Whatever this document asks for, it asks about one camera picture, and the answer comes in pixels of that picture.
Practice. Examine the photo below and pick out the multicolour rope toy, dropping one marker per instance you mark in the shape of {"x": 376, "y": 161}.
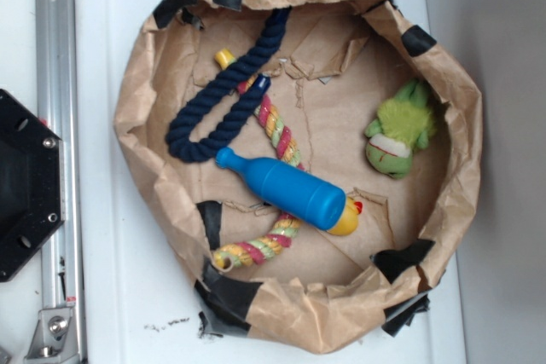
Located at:
{"x": 286, "y": 227}

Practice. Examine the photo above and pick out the aluminium extrusion rail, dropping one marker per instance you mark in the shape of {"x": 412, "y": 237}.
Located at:
{"x": 61, "y": 254}

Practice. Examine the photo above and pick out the green plush animal toy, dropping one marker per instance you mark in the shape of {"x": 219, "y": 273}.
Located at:
{"x": 403, "y": 124}

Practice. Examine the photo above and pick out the blue plastic bottle toy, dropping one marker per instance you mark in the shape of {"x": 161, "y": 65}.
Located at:
{"x": 298, "y": 193}

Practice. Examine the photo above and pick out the brown paper bag bin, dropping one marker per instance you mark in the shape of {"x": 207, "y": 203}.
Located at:
{"x": 339, "y": 60}

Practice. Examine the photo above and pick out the metal corner bracket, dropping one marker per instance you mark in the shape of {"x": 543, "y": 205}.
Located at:
{"x": 55, "y": 338}

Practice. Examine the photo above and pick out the yellow rubber duck toy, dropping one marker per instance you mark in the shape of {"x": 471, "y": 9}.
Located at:
{"x": 348, "y": 221}

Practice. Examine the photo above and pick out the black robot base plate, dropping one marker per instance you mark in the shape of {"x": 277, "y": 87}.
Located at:
{"x": 30, "y": 185}

